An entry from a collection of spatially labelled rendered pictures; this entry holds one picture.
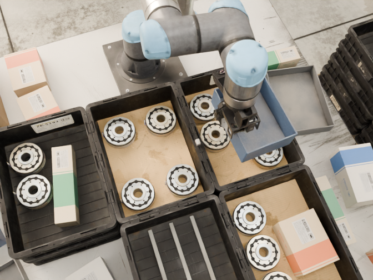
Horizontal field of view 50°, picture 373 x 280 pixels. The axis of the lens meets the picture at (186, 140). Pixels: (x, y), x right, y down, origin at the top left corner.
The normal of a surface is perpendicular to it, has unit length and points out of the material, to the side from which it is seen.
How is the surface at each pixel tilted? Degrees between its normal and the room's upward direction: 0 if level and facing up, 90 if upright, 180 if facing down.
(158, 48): 60
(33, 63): 0
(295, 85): 0
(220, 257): 0
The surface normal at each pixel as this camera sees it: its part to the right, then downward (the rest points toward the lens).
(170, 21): 0.04, -0.52
